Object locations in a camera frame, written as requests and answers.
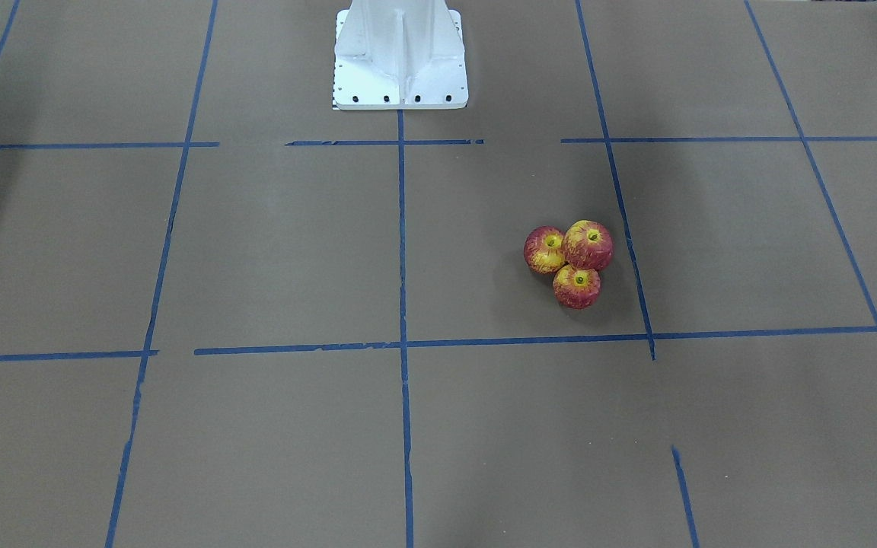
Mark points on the red yellow apple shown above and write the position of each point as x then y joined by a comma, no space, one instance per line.
588,245
543,250
576,288

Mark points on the red yellow apple front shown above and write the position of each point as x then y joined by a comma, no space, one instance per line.
576,288

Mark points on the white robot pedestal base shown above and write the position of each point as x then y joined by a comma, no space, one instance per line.
399,55

